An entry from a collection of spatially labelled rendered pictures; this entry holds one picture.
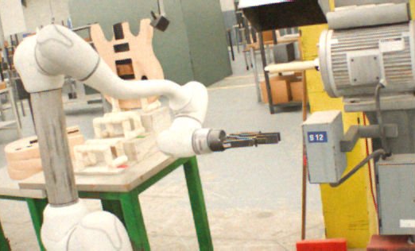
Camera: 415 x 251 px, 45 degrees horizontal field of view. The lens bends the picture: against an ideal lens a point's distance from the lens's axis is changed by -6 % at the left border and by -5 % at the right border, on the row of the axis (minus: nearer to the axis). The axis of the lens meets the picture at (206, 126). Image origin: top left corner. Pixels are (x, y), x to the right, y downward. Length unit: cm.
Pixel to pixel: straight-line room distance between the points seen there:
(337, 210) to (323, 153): 146
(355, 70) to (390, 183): 39
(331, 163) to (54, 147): 86
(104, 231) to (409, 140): 105
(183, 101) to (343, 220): 155
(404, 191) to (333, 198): 129
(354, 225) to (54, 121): 197
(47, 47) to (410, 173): 120
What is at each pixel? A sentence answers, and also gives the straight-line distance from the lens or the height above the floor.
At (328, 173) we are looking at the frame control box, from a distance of 165.
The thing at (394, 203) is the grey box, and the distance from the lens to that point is 182.
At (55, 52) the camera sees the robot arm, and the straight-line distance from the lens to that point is 150.
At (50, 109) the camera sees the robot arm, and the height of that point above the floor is 130.
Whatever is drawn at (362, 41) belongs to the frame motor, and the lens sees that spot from 180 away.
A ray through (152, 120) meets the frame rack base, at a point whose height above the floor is 108.
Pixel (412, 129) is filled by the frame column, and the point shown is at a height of 101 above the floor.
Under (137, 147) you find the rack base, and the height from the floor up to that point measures 99.
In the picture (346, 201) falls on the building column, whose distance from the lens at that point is 304.
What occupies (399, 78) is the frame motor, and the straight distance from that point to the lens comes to 179.
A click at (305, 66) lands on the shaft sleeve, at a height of 125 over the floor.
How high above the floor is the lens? 151
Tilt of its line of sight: 12 degrees down
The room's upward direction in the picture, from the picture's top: 10 degrees counter-clockwise
